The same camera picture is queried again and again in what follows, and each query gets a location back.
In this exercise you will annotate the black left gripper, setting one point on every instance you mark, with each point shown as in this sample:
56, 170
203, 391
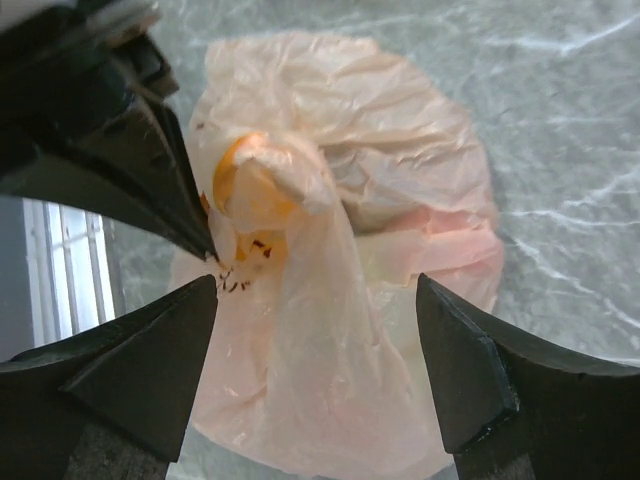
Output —
85, 123

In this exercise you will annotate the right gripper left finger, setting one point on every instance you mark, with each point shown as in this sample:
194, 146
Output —
112, 402

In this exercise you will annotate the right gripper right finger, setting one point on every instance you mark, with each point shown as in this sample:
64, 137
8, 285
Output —
511, 405

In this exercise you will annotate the translucent orange plastic bag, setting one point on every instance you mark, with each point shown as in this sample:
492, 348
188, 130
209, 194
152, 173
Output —
333, 175

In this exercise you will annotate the aluminium table edge rail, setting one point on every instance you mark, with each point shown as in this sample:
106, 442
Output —
70, 282

